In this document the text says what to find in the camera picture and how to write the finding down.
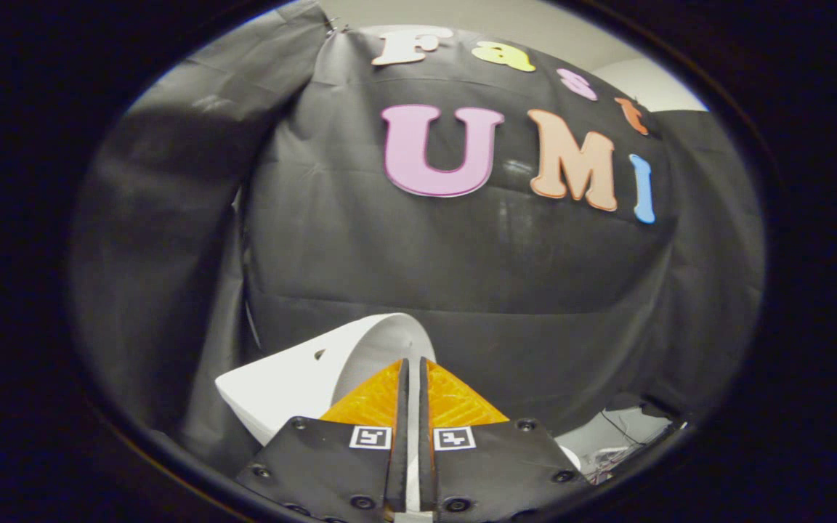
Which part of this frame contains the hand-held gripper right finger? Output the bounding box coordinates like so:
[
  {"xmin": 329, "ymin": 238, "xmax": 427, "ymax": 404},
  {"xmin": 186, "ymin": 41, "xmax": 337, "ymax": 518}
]
[{"xmin": 418, "ymin": 356, "xmax": 592, "ymax": 523}]

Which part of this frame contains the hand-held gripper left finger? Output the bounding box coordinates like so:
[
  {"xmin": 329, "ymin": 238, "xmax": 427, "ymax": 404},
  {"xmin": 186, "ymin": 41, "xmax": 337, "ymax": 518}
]
[{"xmin": 235, "ymin": 357, "xmax": 411, "ymax": 523}]

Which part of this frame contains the white toilet lid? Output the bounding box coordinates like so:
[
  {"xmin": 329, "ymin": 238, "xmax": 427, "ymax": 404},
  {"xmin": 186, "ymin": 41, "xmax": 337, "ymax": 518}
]
[{"xmin": 215, "ymin": 312, "xmax": 437, "ymax": 518}]

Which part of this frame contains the black backdrop cloth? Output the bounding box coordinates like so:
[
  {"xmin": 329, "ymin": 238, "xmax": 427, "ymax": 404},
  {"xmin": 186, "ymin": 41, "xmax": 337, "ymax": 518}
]
[{"xmin": 70, "ymin": 0, "xmax": 767, "ymax": 480}]

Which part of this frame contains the tangle of thin cables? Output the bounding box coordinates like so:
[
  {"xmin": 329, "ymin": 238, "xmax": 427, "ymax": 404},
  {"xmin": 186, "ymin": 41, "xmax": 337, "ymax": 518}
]
[{"xmin": 584, "ymin": 414, "xmax": 684, "ymax": 485}]

